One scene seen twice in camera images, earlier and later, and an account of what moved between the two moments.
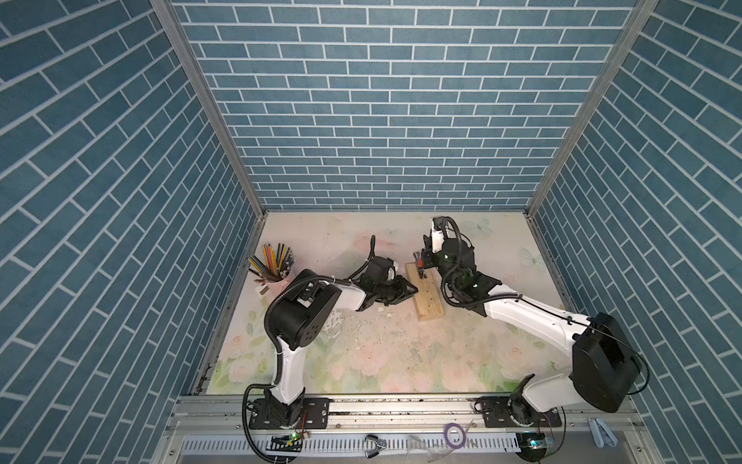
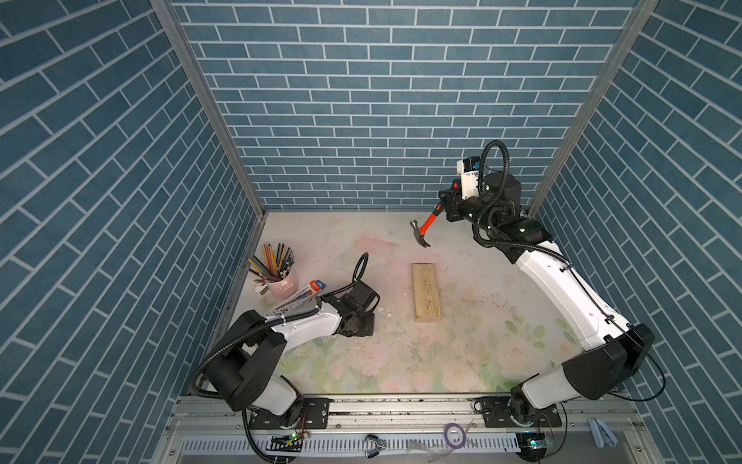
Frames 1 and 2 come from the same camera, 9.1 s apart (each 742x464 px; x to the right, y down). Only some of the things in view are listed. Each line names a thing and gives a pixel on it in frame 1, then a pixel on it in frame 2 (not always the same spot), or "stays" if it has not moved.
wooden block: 426,292 stays
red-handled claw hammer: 419,265 -> 420,231
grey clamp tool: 601,433 stays
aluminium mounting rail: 205,429 stays
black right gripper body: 431,260 -> 460,211
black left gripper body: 386,291 -> 363,325
